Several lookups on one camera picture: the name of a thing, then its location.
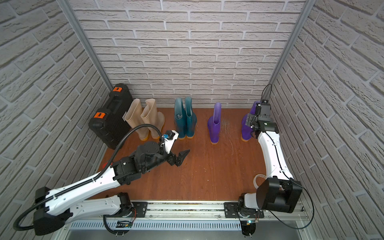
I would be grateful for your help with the teal rain boot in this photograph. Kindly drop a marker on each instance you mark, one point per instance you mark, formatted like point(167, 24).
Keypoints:
point(191, 118)
point(180, 118)

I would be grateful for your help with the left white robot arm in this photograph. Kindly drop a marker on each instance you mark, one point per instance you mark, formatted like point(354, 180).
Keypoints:
point(55, 208)

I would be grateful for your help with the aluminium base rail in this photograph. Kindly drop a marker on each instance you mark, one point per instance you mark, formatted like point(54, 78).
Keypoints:
point(207, 210)

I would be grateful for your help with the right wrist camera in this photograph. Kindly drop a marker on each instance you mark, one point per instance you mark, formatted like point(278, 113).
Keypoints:
point(265, 109)

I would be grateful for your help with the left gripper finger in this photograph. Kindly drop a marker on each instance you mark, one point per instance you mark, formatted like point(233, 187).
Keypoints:
point(182, 155)
point(178, 161)

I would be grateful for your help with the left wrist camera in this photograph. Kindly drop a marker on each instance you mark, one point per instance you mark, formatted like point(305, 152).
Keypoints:
point(169, 138)

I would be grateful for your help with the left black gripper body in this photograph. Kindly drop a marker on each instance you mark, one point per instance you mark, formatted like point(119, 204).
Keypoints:
point(172, 158)

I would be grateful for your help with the beige rain boot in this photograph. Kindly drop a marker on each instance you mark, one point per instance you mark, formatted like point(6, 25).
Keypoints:
point(151, 115)
point(133, 118)

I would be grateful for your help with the clear tape roll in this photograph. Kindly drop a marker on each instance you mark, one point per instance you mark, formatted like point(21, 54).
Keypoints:
point(259, 178)

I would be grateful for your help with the black plastic tool case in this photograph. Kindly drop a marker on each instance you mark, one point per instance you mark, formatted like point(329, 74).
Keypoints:
point(108, 123)

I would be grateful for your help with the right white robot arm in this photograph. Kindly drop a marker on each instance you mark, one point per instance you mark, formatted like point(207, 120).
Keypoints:
point(279, 192)

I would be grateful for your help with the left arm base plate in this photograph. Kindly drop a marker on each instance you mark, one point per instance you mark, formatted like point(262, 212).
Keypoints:
point(136, 209)

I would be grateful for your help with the purple rain boot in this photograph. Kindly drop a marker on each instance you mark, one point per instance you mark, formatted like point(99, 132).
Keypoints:
point(214, 124)
point(246, 131)

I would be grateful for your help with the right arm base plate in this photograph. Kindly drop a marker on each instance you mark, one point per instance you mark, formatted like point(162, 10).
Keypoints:
point(232, 210)

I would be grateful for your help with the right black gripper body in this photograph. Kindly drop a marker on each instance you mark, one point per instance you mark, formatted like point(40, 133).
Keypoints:
point(252, 120)

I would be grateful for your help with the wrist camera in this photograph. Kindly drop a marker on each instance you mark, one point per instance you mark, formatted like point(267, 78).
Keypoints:
point(265, 109)
point(169, 138)

